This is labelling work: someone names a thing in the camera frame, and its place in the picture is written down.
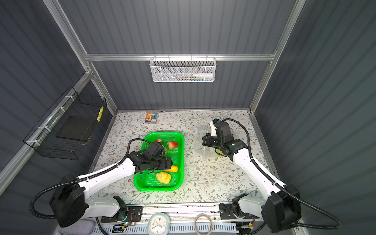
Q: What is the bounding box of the white desk clock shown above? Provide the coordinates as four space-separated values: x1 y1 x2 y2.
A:
147 213 170 235

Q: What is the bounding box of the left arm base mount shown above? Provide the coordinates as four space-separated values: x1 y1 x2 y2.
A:
100 206 143 224

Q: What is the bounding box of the yellow-green wrinkled pear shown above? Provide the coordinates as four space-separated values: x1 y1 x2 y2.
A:
156 172 172 185

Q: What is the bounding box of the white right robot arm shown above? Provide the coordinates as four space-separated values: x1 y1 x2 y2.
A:
202 118 342 233

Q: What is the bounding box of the yellow tag on basket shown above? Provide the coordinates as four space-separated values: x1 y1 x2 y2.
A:
97 106 104 122

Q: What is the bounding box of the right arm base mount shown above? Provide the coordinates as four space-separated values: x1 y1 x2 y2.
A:
219 202 257 220

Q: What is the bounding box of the red apple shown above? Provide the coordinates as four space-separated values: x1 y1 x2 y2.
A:
167 141 179 150

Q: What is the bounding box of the grey cloth pouch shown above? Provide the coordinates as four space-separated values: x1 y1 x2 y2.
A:
58 220 95 235

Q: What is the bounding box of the coiled beige cable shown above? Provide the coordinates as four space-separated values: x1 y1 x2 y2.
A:
193 213 213 235

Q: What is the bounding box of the black wire basket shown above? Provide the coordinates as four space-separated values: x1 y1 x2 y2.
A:
23 87 107 160

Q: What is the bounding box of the white wire mesh basket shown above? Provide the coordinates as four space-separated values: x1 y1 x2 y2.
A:
149 58 217 83

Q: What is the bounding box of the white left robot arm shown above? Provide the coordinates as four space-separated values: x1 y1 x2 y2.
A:
29 142 173 228

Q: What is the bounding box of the green plastic tray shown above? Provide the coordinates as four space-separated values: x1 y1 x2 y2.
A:
131 131 185 192

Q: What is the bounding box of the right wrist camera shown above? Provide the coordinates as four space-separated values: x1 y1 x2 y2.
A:
210 118 221 136

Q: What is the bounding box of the orange carrot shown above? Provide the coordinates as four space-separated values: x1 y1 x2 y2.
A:
164 165 179 173

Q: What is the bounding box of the coloured marker pack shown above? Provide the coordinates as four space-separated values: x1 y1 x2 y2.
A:
145 111 158 123

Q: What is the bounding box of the clear zip top bag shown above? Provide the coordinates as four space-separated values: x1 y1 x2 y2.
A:
193 126 225 160

